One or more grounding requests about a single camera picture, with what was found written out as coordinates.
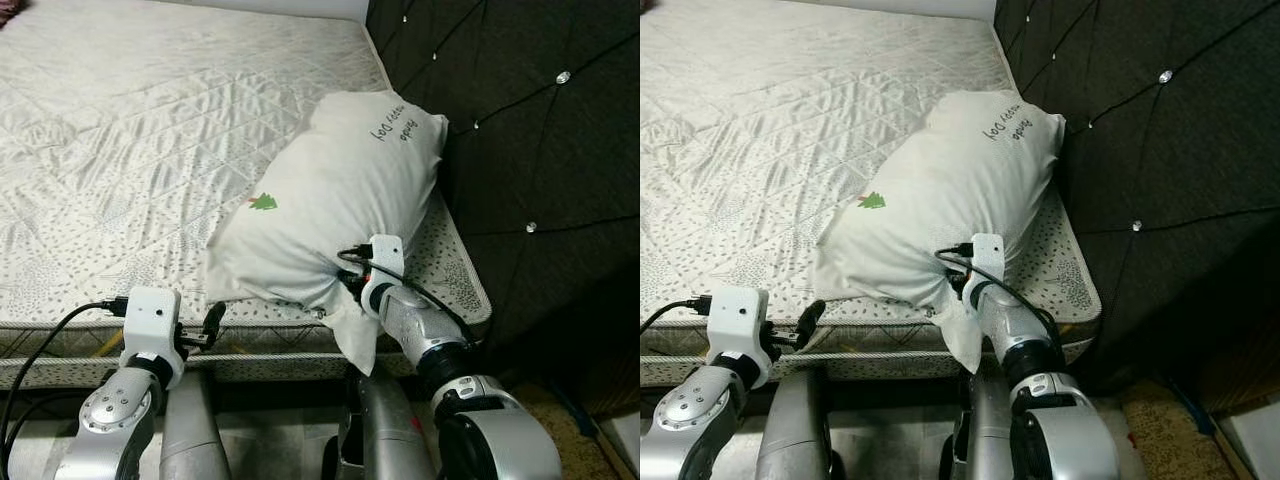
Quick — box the white pillow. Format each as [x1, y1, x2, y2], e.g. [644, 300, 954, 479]
[811, 89, 1067, 374]
[204, 89, 450, 377]

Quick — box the grey robot left leg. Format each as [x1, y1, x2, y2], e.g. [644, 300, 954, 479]
[159, 369, 233, 480]
[754, 367, 848, 480]

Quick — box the grey robot leg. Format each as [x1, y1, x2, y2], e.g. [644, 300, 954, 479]
[319, 374, 438, 480]
[754, 367, 848, 480]
[939, 374, 1018, 480]
[159, 369, 233, 480]

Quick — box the grey robot right leg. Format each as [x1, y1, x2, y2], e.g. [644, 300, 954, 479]
[319, 374, 438, 480]
[939, 374, 1018, 480]

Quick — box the white quilted mattress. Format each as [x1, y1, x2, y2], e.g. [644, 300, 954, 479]
[0, 0, 493, 388]
[640, 0, 1103, 388]

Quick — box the black tufted headboard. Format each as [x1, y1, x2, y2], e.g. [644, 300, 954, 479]
[994, 0, 1280, 403]
[364, 0, 641, 403]

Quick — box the brown rug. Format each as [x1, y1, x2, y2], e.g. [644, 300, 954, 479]
[1119, 379, 1253, 480]
[509, 384, 623, 480]

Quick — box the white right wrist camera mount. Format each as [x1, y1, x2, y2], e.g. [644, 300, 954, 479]
[359, 233, 407, 317]
[964, 232, 1007, 303]

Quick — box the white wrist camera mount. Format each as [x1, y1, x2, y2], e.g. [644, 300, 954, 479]
[704, 286, 772, 375]
[359, 233, 407, 317]
[964, 232, 1007, 303]
[121, 286, 184, 373]

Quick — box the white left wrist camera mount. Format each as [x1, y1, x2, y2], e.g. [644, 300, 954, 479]
[704, 286, 772, 375]
[121, 286, 184, 373]

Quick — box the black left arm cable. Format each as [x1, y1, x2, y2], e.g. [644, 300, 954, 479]
[0, 296, 131, 476]
[640, 296, 715, 333]

